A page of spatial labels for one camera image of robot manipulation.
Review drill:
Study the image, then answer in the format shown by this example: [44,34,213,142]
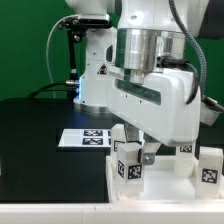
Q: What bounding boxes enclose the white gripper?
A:
[106,69,201,165]

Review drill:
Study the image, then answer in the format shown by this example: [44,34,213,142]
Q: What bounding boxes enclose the white square tabletop tray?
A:
[106,156,224,204]

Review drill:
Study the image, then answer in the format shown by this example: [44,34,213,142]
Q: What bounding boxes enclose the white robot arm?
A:
[74,0,223,165]

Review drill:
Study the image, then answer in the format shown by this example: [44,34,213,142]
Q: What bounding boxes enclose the white marker sheet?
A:
[58,129,111,148]

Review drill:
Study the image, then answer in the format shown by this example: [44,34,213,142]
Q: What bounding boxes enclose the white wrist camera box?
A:
[200,97,224,126]

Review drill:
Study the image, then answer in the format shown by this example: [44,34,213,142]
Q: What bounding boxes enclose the white front rail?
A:
[0,202,224,224]

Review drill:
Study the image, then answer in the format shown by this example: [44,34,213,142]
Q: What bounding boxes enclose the black base cables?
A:
[25,80,79,100]

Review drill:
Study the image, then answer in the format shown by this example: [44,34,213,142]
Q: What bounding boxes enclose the grey camera cable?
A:
[45,14,78,99]

